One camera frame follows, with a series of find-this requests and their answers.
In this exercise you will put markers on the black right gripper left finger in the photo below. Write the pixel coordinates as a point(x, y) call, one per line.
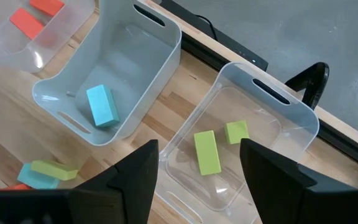
point(73, 208)

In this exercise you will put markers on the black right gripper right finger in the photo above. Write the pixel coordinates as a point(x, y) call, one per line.
point(306, 205)

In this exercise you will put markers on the green rectangular block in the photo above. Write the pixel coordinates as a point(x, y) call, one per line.
point(207, 152)
point(54, 170)

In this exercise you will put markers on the blue rectangular block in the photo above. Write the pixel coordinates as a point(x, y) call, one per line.
point(102, 105)
point(36, 182)

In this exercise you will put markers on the green cube block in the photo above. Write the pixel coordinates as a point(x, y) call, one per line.
point(236, 132)

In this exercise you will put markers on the clear storage bin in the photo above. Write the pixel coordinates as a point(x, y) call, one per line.
point(291, 124)

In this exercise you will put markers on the white opaque storage bin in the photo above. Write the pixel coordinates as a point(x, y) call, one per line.
point(135, 62)

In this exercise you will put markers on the black curved bracket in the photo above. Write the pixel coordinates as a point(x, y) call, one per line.
point(315, 81)

